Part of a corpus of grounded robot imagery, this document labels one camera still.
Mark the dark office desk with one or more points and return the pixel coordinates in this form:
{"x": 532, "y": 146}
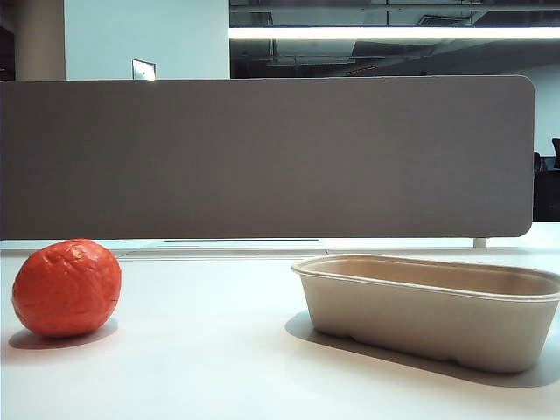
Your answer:
{"x": 547, "y": 197}

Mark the wrinkled orange fruit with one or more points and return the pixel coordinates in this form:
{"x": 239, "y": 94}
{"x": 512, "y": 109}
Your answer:
{"x": 65, "y": 289}

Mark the black office chair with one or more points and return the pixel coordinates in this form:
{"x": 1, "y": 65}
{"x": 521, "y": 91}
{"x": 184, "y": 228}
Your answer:
{"x": 556, "y": 153}

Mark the grey desk divider panel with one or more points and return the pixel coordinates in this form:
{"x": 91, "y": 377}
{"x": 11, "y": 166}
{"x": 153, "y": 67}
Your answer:
{"x": 262, "y": 157}

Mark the beige paper lunchbox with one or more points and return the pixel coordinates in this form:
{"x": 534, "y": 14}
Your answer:
{"x": 420, "y": 332}

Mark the beige round column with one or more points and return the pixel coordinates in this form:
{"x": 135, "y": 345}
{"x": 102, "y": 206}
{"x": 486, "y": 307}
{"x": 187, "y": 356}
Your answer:
{"x": 39, "y": 39}

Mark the white divider support bracket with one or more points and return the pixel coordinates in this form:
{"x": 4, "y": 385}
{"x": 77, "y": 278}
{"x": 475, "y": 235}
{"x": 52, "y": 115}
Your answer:
{"x": 479, "y": 243}

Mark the long ceiling light strip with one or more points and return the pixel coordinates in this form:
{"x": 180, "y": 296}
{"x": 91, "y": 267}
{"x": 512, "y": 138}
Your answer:
{"x": 394, "y": 33}

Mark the white wall sign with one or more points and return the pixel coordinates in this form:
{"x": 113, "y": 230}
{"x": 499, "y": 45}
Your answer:
{"x": 143, "y": 70}

